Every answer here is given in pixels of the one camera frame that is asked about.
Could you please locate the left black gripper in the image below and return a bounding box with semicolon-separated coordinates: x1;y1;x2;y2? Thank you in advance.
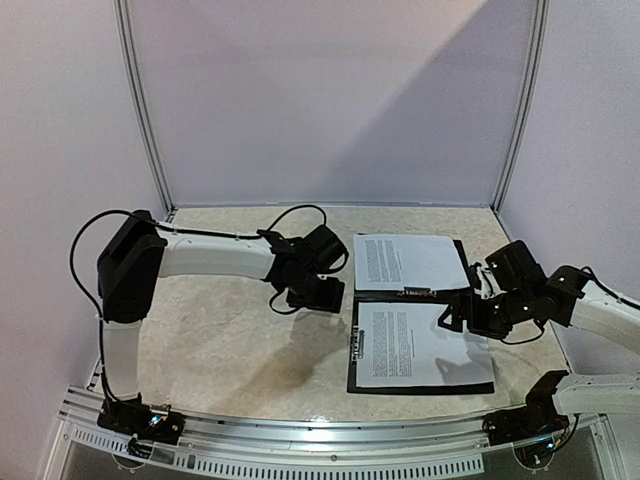
286;269;344;313

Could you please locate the black file folder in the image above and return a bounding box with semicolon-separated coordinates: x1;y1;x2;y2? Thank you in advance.
347;234;495;396

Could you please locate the printed paper stack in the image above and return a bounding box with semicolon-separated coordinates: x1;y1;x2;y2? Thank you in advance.
348;302;495;395

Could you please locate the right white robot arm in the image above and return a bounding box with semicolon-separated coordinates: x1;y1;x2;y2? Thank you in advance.
438;240;639;436

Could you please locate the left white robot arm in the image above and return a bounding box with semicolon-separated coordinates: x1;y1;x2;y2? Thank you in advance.
97;210;349;434

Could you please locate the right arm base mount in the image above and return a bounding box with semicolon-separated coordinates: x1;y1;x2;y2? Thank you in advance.
482;370;580;449

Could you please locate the curved aluminium rail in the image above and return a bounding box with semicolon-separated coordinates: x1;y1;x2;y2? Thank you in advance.
58;384;609;456

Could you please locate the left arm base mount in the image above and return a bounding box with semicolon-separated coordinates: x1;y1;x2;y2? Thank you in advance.
97;396;186;445

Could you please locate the perforated white cable tray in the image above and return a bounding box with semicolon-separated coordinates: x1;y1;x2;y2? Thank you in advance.
60;427;487;479

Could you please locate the right aluminium frame post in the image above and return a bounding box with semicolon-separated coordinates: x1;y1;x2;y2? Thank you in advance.
491;0;549;216

